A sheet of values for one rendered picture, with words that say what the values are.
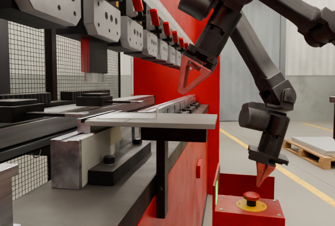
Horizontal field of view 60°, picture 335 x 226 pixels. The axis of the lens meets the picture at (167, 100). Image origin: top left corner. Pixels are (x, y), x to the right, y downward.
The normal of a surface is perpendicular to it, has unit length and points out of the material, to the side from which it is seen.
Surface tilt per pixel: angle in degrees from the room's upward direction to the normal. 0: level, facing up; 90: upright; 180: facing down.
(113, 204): 0
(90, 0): 90
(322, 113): 90
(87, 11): 90
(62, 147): 90
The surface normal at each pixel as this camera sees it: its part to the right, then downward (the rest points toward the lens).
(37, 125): 0.98, 0.01
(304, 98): 0.07, 0.06
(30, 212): 0.00, -1.00
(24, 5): -0.14, 0.75
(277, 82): 0.18, -0.14
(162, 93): -0.19, 0.06
